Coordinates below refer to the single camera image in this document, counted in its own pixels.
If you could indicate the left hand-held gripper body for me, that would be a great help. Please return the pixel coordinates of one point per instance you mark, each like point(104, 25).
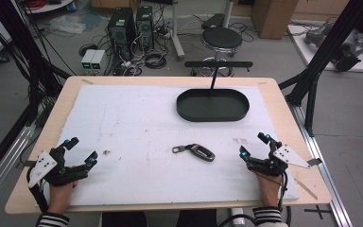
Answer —
point(43, 165)

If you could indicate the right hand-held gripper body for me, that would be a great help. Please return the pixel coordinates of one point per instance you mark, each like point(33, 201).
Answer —
point(288, 155)

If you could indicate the dark car key with clasp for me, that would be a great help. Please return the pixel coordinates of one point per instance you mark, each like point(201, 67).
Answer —
point(198, 152)

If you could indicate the black oval tray key rack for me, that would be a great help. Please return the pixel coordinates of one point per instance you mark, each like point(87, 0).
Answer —
point(212, 105)

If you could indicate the person's left hand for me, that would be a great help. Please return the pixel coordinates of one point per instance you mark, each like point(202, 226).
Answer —
point(60, 197)

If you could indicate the person's right hand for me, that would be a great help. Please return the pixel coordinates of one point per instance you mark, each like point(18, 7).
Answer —
point(269, 189)

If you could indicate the small grey crumb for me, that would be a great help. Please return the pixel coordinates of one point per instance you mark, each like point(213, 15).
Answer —
point(106, 152)

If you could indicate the thin wooden strip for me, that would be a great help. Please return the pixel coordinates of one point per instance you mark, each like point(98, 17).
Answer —
point(306, 189)

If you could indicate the white table leg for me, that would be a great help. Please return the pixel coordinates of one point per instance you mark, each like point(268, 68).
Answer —
point(238, 217)

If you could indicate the person's dark trouser leg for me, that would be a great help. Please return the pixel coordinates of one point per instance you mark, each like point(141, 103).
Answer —
point(124, 219)
point(197, 219)

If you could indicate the white foam mat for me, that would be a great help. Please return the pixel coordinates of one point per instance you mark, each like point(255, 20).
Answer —
point(157, 135)

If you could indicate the white bench power supply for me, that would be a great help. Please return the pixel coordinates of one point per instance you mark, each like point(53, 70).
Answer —
point(87, 61)
point(98, 62)

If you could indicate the white floor board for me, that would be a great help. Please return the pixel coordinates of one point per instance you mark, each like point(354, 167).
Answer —
point(312, 53)

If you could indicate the black round stool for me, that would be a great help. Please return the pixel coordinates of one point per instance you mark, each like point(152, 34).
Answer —
point(221, 38)

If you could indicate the grey machine on board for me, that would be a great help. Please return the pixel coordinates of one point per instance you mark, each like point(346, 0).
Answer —
point(343, 47)

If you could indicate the clear plastic bag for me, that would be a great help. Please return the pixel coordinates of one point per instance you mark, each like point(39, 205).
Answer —
point(66, 24)

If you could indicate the brown cardboard box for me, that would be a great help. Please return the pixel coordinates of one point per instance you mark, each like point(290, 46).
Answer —
point(274, 17)

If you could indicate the large black computer tower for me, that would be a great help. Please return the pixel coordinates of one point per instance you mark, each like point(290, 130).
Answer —
point(121, 30)

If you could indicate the black foot pedal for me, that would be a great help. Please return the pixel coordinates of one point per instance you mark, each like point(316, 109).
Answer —
point(212, 21)

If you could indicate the white round table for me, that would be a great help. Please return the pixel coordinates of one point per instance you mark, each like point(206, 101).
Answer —
point(48, 5)

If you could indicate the slim black computer tower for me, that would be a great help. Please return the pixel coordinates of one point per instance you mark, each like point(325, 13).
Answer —
point(145, 26)

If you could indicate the white desk leg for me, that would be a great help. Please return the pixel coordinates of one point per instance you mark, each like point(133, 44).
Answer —
point(176, 31)

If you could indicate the aluminium floor rail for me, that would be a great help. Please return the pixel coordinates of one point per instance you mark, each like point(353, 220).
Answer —
point(321, 170)
point(3, 170)

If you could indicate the black frame strut braced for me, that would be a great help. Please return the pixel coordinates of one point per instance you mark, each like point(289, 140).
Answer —
point(324, 53)

